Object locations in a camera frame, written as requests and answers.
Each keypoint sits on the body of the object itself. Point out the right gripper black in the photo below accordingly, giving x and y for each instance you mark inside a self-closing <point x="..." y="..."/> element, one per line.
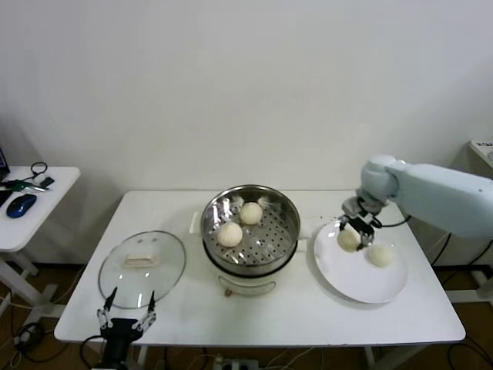
<point x="362" y="225"/>

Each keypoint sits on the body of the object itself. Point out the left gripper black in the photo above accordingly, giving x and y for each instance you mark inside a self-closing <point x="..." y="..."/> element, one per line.
<point x="117" y="335"/>

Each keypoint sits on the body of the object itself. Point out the white steamed baozi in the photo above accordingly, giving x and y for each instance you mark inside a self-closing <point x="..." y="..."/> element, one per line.
<point x="381" y="256"/>
<point x="347" y="239"/>
<point x="230" y="234"/>
<point x="251" y="213"/>

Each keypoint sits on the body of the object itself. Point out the glass pot lid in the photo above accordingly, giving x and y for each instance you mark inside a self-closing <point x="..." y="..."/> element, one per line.
<point x="161" y="262"/>

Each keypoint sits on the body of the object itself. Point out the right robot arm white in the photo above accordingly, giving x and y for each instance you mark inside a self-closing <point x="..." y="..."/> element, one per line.
<point x="443" y="200"/>

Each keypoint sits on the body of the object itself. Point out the steel steamer basket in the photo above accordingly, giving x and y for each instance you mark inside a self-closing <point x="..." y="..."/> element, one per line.
<point x="269" y="246"/>

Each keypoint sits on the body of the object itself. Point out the white round plate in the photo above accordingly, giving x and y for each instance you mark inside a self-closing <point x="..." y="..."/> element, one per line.
<point x="366" y="281"/>

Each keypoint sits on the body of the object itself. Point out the white rectangular table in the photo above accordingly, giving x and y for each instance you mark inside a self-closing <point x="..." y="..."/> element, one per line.
<point x="231" y="323"/>

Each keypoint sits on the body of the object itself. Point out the white power strip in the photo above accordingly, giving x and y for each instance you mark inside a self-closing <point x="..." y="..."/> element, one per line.
<point x="237" y="363"/>

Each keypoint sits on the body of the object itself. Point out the white side table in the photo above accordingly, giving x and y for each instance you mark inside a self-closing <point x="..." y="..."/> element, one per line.
<point x="58" y="192"/>

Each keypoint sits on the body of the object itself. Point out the blue computer mouse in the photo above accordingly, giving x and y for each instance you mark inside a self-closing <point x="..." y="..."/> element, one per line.
<point x="21" y="205"/>

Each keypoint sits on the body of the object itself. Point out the white cabinet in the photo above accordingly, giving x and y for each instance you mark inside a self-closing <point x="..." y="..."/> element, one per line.
<point x="481" y="152"/>

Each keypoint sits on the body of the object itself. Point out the small black device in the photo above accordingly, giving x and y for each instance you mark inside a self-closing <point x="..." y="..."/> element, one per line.
<point x="47" y="180"/>

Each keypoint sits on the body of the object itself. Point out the green pen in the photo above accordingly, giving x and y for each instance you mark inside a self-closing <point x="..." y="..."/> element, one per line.
<point x="23" y="186"/>

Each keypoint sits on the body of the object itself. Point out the black flat device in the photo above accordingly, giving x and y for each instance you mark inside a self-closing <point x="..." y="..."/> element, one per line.
<point x="4" y="197"/>

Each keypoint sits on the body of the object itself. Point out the laptop with blue screen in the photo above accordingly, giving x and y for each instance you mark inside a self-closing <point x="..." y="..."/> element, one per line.
<point x="3" y="160"/>

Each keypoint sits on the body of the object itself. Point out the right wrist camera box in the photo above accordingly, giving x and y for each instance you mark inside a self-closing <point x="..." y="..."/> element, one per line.
<point x="352" y="205"/>

